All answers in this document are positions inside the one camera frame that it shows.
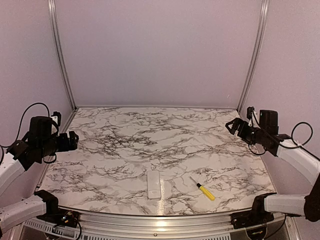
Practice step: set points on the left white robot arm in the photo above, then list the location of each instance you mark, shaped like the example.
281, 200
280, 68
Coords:
12, 165

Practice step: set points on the left aluminium frame post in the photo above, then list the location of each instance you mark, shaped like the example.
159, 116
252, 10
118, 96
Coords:
59, 52

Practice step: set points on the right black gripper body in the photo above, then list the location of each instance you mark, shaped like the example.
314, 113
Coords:
256, 137

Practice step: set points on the right aluminium frame post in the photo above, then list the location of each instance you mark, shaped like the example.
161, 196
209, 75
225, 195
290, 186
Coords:
261, 28

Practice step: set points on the yellow handled screwdriver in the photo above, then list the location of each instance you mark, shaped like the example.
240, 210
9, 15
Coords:
205, 191

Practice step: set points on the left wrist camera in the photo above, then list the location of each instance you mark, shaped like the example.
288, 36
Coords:
56, 117

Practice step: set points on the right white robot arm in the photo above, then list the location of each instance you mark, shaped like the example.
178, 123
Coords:
304, 205

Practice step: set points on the aluminium frame post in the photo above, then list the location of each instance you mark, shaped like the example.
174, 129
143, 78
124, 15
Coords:
59, 52
261, 28

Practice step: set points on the white remote control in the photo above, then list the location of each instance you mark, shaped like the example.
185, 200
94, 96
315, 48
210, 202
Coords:
153, 185

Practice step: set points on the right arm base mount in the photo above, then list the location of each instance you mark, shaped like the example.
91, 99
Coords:
249, 218

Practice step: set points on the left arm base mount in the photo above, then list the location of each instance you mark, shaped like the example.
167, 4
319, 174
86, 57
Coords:
67, 218

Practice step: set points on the front aluminium rail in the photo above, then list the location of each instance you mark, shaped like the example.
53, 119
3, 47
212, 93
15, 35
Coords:
109, 226

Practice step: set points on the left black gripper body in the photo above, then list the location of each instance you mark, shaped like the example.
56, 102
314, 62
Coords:
47, 147

